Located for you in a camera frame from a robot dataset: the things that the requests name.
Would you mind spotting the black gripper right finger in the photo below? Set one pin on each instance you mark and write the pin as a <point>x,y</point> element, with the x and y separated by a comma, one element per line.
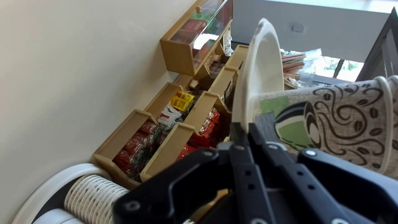
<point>330,190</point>

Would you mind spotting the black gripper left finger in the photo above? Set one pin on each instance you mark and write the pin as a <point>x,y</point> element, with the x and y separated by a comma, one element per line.
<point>199,186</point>

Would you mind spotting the patterned paper coffee cup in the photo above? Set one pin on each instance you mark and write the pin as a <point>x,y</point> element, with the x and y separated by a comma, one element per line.
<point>352,119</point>

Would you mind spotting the small white plastic plate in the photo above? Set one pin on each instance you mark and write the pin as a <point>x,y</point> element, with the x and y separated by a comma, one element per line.
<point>261,66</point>

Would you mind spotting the white round cup tray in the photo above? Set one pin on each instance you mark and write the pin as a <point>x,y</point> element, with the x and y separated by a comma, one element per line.
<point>44,186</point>

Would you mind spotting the wooden tea organizer rack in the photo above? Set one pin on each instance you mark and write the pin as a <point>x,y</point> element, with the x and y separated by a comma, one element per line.
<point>165,149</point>

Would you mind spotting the clear bag of packets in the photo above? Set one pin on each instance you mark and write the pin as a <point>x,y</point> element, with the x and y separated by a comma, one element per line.
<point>314,66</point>

